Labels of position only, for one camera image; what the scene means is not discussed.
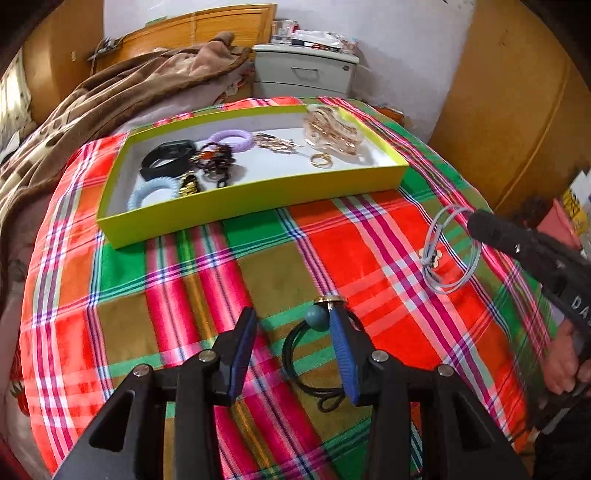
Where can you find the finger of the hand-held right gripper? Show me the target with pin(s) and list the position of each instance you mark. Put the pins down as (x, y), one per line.
(498, 230)

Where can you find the gold pendant jewelry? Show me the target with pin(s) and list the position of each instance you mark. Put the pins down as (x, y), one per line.
(277, 142)

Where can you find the colourful packages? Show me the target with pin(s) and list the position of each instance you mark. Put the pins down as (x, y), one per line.
(570, 207)

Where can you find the black fitness band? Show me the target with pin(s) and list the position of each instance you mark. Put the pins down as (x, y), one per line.
(152, 173)

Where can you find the wooden wardrobe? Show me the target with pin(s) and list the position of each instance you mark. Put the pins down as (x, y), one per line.
(517, 115)

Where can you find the wooden headboard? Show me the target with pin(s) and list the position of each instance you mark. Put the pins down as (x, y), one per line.
(207, 27)

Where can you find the patterned curtain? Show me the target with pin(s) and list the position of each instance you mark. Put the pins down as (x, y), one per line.
(14, 92)

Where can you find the translucent gold hair claw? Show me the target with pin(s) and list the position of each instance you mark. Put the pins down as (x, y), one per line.
(332, 131)

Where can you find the person's right hand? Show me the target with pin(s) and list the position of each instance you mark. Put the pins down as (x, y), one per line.
(561, 360)

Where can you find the yellow-green cardboard box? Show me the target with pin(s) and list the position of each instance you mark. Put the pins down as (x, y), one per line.
(254, 198)

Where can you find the clutter on nightstand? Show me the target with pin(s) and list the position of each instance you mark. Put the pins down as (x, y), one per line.
(323, 40)

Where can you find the floral bed sheet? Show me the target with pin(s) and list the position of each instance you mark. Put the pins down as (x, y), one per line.
(14, 415)

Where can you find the wooden cabinet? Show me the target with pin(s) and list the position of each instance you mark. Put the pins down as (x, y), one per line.
(60, 55)

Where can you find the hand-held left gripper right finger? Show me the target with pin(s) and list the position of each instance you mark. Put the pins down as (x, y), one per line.
(344, 360)

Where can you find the plaid cloth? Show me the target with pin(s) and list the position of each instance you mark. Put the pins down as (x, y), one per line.
(392, 240)

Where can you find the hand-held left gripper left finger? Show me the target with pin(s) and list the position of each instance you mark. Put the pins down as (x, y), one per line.
(242, 355)

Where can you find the brown spotted blanket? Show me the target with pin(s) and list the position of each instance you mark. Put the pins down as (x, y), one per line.
(115, 87)

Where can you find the white nightstand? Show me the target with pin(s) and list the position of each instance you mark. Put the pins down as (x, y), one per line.
(300, 74)

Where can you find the clear glass cup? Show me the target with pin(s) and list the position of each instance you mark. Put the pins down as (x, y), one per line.
(282, 32)

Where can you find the gold and black charm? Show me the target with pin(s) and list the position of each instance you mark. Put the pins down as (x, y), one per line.
(189, 184)

